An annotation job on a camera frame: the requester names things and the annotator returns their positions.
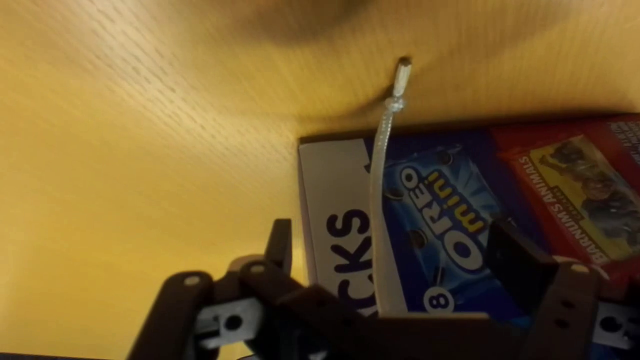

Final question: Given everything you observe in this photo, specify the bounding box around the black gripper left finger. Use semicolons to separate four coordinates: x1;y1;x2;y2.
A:
126;219;369;360

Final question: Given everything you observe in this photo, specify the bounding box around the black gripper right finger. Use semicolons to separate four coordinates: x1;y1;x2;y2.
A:
371;219;640;360

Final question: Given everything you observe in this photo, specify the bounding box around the white rope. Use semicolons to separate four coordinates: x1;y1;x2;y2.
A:
367;57;413;316

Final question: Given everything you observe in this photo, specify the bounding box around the blue snack cardboard box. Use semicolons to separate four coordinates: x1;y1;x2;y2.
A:
298;117;640;324

